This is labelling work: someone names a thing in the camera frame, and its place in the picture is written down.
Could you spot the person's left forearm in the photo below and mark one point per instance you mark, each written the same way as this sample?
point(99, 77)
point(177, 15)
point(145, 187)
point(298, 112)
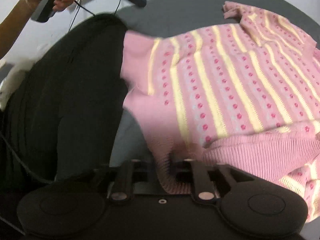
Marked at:
point(14, 23)

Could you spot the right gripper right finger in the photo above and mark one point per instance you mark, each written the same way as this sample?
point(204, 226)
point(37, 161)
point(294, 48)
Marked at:
point(195, 174)

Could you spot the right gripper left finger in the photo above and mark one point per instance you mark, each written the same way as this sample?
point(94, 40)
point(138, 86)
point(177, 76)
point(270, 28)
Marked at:
point(134, 177)

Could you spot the pink striped knit sweater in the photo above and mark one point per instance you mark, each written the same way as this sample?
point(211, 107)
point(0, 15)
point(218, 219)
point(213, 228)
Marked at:
point(244, 94)

